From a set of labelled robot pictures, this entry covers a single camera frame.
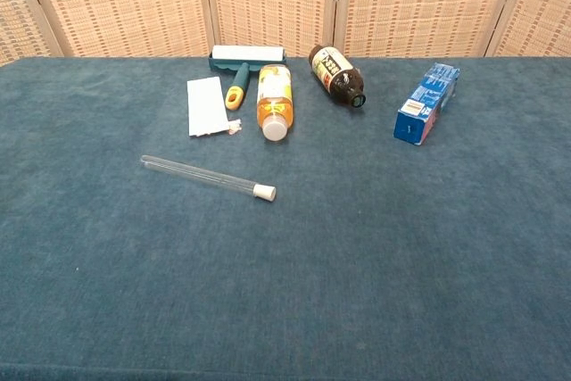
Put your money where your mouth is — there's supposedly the small white cap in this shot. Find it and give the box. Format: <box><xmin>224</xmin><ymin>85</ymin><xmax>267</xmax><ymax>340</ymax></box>
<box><xmin>252</xmin><ymin>183</ymin><xmax>277</xmax><ymax>202</ymax></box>

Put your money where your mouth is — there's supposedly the clear glass test tube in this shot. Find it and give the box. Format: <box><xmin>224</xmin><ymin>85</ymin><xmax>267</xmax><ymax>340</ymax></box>
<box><xmin>140</xmin><ymin>154</ymin><xmax>260</xmax><ymax>197</ymax></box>

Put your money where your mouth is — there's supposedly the yellow tea plastic bottle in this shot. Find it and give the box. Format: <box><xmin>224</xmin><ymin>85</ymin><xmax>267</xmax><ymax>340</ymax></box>
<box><xmin>255</xmin><ymin>63</ymin><xmax>294</xmax><ymax>143</ymax></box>

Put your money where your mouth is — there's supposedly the blue table cloth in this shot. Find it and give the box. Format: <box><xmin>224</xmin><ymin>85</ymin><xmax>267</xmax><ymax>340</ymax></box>
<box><xmin>0</xmin><ymin>56</ymin><xmax>571</xmax><ymax>381</ymax></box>

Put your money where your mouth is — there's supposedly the white and blue paper card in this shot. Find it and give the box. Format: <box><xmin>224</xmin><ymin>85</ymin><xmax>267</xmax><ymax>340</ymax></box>
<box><xmin>186</xmin><ymin>76</ymin><xmax>244</xmax><ymax>138</ymax></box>

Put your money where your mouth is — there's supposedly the dark brown labelled bottle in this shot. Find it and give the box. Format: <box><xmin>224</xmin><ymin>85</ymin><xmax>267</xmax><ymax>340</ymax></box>
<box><xmin>308</xmin><ymin>44</ymin><xmax>368</xmax><ymax>109</ymax></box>

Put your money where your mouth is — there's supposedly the teal lint roller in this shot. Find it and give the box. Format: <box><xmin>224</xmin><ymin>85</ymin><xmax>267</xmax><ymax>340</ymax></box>
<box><xmin>208</xmin><ymin>45</ymin><xmax>288</xmax><ymax>112</ymax></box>

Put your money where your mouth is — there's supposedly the blue toothpaste box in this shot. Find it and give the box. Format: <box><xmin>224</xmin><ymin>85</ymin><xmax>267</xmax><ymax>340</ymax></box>
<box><xmin>393</xmin><ymin>62</ymin><xmax>461</xmax><ymax>146</ymax></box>

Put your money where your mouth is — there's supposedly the woven bamboo folding screen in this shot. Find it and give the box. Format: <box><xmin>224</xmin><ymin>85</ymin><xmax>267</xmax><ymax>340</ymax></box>
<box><xmin>0</xmin><ymin>0</ymin><xmax>571</xmax><ymax>65</ymax></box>

